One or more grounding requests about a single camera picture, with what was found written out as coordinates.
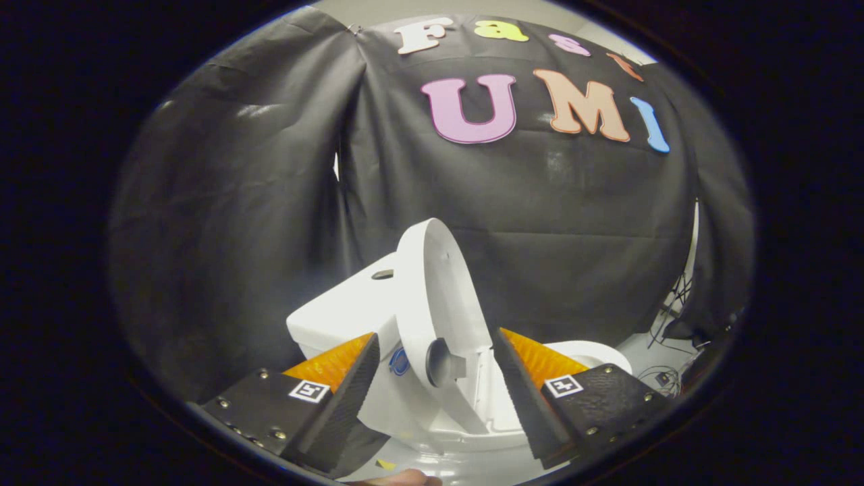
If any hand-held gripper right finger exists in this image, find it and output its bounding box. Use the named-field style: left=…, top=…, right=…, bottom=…
left=493, top=327, right=676, bottom=470

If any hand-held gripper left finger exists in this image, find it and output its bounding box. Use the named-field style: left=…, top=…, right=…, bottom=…
left=196, top=332, right=381, bottom=473

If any white toilet lid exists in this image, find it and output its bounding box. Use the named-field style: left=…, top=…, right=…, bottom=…
left=395, top=217, right=493, bottom=433

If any white ceramic toilet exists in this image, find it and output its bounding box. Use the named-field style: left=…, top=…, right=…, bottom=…
left=286, top=253, right=633, bottom=454

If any black light stand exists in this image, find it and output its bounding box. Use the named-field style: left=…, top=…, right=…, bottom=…
left=649, top=270, right=696, bottom=348

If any black backdrop cloth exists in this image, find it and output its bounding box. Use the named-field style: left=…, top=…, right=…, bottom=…
left=335, top=15, right=699, bottom=352
left=108, top=5, right=369, bottom=406
left=665, top=61, right=755, bottom=342

